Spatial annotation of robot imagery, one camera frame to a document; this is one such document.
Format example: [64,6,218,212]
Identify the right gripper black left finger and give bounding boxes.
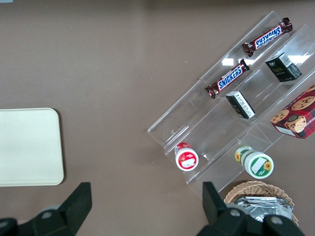
[0,182,93,236]

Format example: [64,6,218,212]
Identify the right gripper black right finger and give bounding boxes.
[194,181,306,236]

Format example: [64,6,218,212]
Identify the light woven wicker basket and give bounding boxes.
[223,180,300,227]

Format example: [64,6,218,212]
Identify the cream rectangular plastic tray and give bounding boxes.
[0,107,64,186]

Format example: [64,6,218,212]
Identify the silver foil packets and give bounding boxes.
[233,196,295,223]

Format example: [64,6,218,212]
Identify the red lidded small jar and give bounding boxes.
[174,142,199,171]

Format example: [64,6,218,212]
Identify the green lidded sunflower jar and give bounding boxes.
[234,145,275,179]

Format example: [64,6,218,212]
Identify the clear acrylic stepped shelf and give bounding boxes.
[147,11,315,192]

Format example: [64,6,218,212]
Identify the small black carton box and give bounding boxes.
[265,52,303,83]
[225,90,256,120]

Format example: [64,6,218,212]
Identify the red chocolate chip cookie box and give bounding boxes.
[270,85,315,140]

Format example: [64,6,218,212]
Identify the Snickers chocolate bar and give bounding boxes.
[242,17,293,58]
[205,59,251,99]

